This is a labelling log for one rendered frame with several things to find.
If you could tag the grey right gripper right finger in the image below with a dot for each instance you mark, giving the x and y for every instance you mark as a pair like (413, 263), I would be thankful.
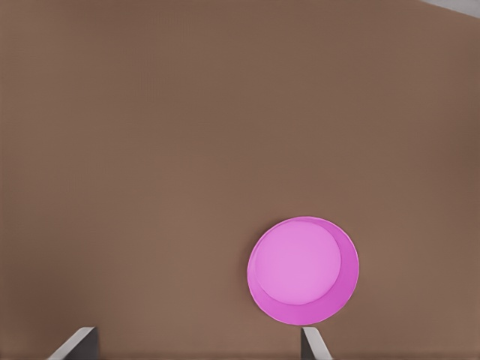
(314, 345)

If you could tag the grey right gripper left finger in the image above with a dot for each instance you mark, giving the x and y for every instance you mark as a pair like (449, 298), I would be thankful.
(78, 345)

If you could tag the pink plate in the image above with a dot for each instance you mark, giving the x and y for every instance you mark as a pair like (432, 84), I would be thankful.
(300, 268)

